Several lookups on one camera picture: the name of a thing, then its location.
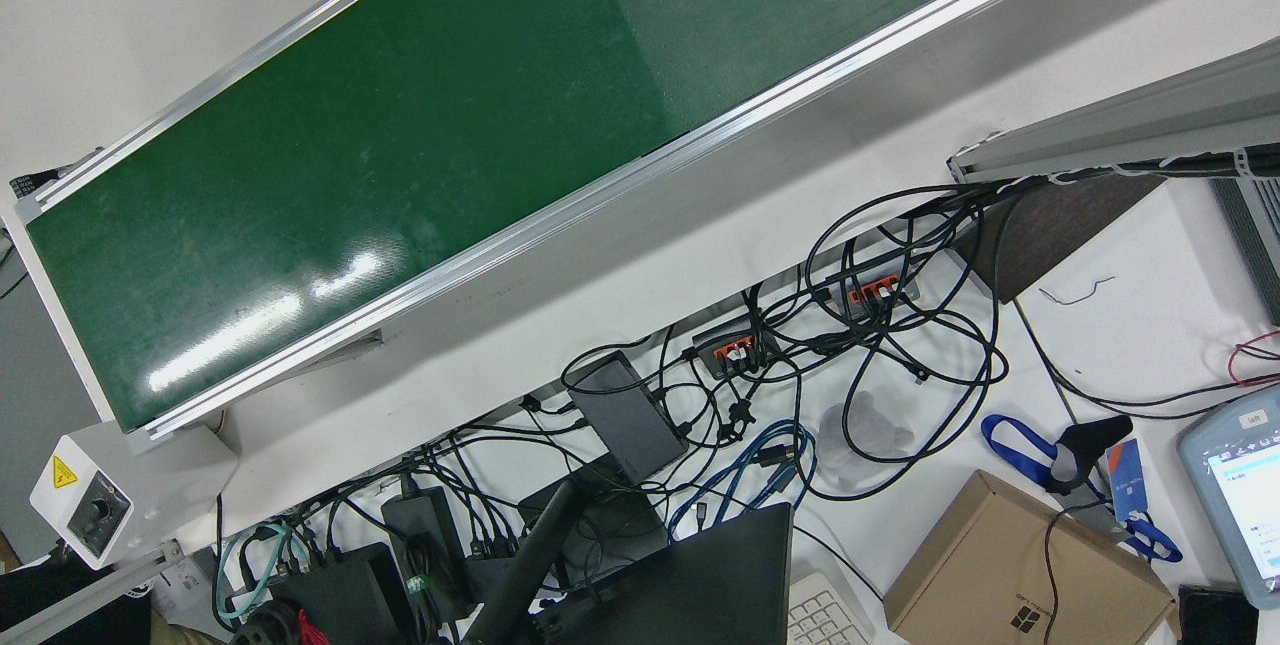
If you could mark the dark grey docking station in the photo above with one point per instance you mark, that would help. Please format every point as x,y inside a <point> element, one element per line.
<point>625,415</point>

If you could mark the green conveyor belt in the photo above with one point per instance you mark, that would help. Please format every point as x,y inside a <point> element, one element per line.
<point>450,125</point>

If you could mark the clear plastic bag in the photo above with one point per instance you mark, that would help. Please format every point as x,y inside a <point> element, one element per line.
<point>865,440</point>

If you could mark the black monitor back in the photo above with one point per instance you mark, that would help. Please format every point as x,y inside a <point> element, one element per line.
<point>690,585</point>

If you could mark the black power adapter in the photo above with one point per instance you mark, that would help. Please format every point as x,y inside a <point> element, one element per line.
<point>425,535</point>

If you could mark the white keyboard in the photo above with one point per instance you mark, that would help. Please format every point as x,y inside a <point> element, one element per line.
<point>825,615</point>

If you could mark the dark brown board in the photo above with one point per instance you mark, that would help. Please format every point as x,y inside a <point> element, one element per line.
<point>1060,235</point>

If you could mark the black box device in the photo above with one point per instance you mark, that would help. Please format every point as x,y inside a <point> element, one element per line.
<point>345,595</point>

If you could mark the brown cardboard box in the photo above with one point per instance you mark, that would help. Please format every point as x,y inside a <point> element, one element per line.
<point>1000,565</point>

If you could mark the black handheld holder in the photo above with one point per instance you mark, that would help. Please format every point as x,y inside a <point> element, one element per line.
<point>1090,440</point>

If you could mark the black round part red-tagged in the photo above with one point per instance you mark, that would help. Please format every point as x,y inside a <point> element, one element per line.
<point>280,627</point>

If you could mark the small blue card box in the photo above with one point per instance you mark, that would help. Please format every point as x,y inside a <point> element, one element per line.
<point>1128,480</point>

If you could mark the white conveyor control box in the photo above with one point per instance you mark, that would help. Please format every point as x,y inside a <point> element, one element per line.
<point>150,485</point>

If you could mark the aluminium profile beam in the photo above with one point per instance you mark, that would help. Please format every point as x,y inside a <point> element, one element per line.
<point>1150,125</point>

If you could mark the grey ribbed device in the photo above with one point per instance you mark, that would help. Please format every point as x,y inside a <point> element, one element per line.
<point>1250,245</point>

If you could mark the grey teach pendant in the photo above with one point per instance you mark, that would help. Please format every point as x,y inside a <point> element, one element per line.
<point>1240,495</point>

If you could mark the small black device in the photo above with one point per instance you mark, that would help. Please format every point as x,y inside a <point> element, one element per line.
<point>1215,617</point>

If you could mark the black orange-switch power strip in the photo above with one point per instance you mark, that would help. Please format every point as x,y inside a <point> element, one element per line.
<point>728,345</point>
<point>870,287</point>

